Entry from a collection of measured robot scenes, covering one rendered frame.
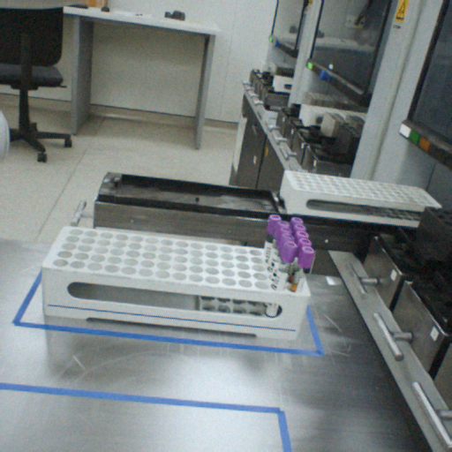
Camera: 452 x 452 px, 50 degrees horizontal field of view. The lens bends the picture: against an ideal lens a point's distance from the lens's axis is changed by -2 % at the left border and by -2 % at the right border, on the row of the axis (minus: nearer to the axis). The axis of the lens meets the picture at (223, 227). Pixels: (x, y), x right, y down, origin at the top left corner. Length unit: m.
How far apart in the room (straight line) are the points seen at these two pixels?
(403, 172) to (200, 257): 0.62
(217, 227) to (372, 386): 0.45
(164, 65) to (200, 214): 3.58
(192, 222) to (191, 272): 0.34
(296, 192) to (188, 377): 0.49
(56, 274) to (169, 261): 0.13
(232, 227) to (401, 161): 0.40
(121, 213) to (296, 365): 0.46
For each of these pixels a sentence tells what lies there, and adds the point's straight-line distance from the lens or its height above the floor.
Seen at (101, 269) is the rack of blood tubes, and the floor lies 0.88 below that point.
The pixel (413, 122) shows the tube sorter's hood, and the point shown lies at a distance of 1.04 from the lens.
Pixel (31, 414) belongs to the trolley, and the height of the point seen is 0.82.
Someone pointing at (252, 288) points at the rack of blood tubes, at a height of 0.88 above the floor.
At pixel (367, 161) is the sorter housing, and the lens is 1.25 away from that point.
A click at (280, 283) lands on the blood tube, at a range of 0.56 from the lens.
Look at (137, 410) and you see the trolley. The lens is 0.48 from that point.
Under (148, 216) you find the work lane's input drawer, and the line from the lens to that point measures 0.89.
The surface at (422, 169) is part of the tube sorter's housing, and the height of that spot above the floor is 0.90.
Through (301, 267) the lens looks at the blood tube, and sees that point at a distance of 0.54.
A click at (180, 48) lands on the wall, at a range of 4.40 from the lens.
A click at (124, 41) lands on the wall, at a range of 4.42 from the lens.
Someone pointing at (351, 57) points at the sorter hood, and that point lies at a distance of 1.45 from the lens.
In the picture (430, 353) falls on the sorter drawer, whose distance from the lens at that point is 0.76.
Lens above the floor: 1.18
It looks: 26 degrees down
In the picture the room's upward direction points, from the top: 10 degrees clockwise
